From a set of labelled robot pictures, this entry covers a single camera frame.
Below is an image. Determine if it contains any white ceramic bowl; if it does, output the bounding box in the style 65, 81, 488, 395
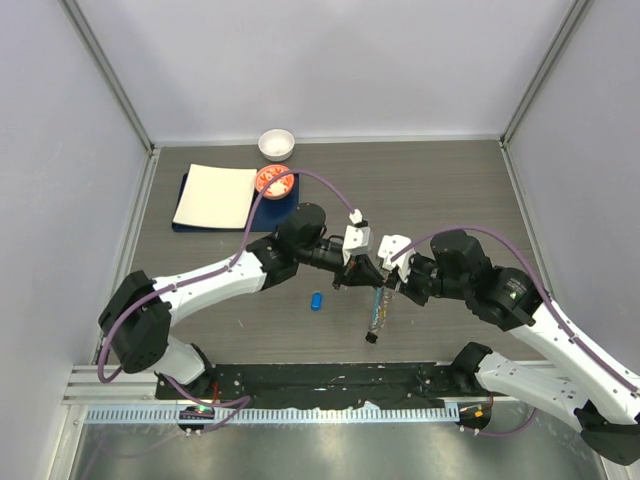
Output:
258, 129, 295, 162

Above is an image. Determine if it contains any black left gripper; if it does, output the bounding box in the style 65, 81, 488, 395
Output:
297, 239, 384, 291

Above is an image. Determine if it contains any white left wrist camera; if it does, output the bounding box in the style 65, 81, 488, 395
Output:
342, 209, 373, 261

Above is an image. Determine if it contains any white square plate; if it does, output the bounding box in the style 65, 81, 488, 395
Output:
173, 164, 257, 229

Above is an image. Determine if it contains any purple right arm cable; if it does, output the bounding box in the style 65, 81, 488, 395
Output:
392, 224, 640, 394

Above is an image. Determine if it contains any white slotted cable duct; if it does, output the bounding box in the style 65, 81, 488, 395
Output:
85, 403, 459, 425

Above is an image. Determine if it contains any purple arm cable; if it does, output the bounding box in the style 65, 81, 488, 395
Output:
392, 224, 640, 394
96, 168, 359, 384

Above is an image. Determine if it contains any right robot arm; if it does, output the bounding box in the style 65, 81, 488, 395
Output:
377, 229, 639, 466

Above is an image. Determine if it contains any black key fob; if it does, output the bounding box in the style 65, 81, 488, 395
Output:
365, 332, 378, 345

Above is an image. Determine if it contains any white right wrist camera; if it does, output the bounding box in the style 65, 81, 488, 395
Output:
377, 235, 415, 283

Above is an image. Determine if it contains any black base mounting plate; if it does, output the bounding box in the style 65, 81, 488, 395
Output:
186, 362, 490, 410

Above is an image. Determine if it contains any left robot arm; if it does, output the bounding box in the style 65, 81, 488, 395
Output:
98, 203, 384, 399

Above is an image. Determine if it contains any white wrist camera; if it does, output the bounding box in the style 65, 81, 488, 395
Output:
342, 209, 373, 261
377, 235, 415, 283

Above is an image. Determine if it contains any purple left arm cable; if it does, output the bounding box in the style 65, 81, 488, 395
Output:
96, 168, 359, 384

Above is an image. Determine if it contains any steel key organizer blue handle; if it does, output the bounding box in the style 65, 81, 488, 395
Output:
367, 287, 393, 338

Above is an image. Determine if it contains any blue key tag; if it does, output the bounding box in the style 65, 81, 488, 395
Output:
310, 292, 323, 311

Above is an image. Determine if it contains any red patterned bowl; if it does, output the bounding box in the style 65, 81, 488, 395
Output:
254, 164, 295, 200

